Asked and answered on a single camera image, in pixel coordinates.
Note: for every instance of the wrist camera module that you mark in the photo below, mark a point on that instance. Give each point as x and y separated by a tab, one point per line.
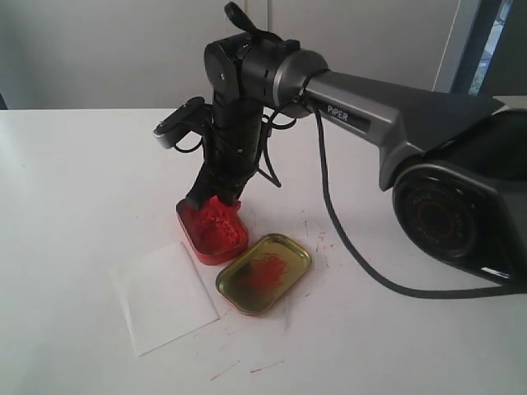
189	117

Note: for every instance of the red ink pad tin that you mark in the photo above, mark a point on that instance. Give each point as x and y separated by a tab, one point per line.
216	233

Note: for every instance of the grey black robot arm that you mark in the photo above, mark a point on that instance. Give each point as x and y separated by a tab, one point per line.
455	164

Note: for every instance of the gold tin lid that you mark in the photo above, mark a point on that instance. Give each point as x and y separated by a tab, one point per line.
262	275

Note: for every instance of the white paper sheet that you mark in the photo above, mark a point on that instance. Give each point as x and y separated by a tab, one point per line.
163	298

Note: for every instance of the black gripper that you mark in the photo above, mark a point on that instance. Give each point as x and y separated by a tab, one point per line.
232	150

